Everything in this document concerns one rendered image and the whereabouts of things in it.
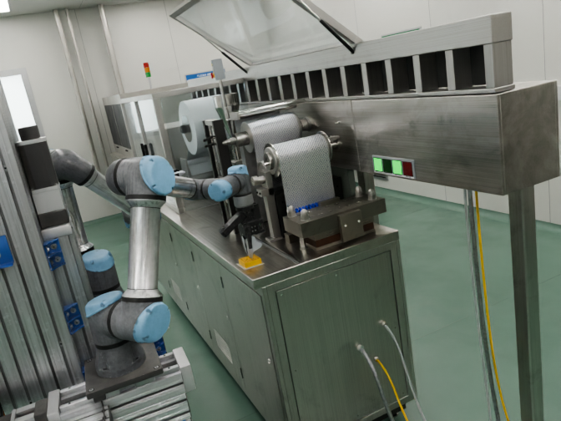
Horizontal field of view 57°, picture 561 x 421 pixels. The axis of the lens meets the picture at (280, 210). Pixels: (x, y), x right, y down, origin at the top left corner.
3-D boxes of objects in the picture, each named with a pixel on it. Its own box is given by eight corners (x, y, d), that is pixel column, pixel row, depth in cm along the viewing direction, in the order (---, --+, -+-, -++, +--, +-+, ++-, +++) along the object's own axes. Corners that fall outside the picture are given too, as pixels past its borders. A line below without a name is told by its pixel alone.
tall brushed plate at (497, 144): (197, 144, 426) (189, 107, 419) (228, 137, 437) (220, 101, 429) (497, 198, 151) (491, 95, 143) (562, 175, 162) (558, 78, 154)
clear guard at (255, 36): (174, 15, 274) (175, 14, 274) (252, 63, 297) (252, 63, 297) (249, -35, 181) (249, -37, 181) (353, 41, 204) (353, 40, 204)
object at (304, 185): (287, 214, 218) (280, 171, 213) (335, 200, 227) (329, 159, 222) (288, 214, 217) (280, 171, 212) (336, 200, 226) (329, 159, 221)
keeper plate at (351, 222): (341, 240, 207) (336, 215, 204) (361, 234, 211) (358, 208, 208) (344, 242, 205) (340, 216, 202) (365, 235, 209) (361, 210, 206)
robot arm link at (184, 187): (87, 195, 157) (192, 205, 199) (112, 194, 151) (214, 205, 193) (88, 157, 157) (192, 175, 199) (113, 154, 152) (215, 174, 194)
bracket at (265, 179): (265, 240, 228) (252, 173, 220) (277, 236, 231) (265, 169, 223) (269, 243, 224) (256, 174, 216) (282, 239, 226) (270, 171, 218)
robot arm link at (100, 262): (98, 293, 195) (88, 261, 192) (81, 288, 204) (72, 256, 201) (125, 281, 203) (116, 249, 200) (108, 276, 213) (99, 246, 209)
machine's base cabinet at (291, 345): (160, 291, 434) (135, 193, 412) (231, 268, 459) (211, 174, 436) (297, 480, 210) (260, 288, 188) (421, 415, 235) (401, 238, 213)
